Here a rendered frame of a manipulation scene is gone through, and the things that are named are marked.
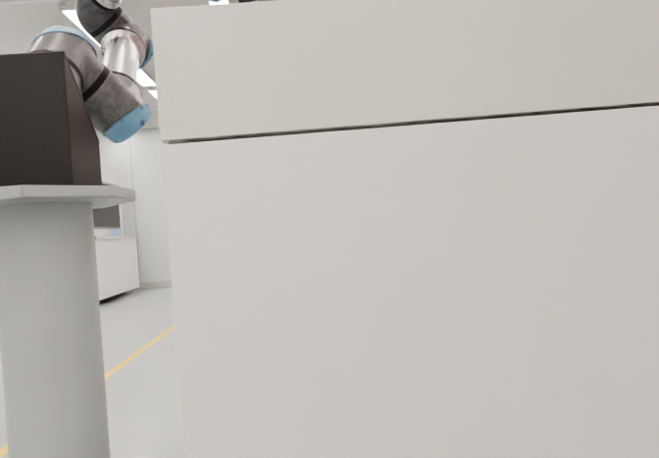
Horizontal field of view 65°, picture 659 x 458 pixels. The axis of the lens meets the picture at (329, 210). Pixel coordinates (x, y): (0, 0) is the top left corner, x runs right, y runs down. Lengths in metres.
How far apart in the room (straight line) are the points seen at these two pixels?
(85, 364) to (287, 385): 0.52
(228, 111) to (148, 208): 8.85
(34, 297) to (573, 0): 0.90
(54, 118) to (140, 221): 8.46
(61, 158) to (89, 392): 0.41
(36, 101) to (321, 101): 0.58
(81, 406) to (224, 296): 0.52
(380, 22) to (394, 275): 0.28
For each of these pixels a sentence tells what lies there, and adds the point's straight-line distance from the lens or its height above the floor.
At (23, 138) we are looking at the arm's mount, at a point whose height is 0.91.
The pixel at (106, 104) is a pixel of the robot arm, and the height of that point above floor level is 1.01.
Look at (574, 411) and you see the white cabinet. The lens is 0.66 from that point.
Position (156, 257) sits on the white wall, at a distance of 9.37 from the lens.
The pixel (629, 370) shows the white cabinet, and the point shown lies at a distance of 0.68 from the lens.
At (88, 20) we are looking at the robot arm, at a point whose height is 1.32.
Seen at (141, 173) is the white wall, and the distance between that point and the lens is 9.49.
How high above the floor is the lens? 0.71
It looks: 2 degrees up
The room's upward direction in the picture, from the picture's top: 5 degrees counter-clockwise
